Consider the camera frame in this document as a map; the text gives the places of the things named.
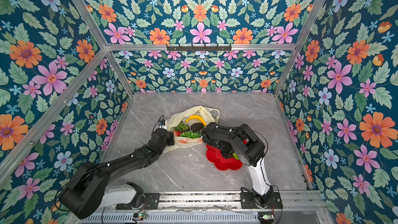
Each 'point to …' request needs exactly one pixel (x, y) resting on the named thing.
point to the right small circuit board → (266, 215)
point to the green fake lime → (179, 127)
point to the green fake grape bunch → (190, 134)
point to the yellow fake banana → (197, 116)
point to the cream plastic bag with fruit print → (208, 115)
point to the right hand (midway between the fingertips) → (237, 154)
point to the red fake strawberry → (177, 133)
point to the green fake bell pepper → (236, 156)
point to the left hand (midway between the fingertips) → (173, 128)
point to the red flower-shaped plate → (221, 163)
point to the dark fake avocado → (197, 126)
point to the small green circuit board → (139, 216)
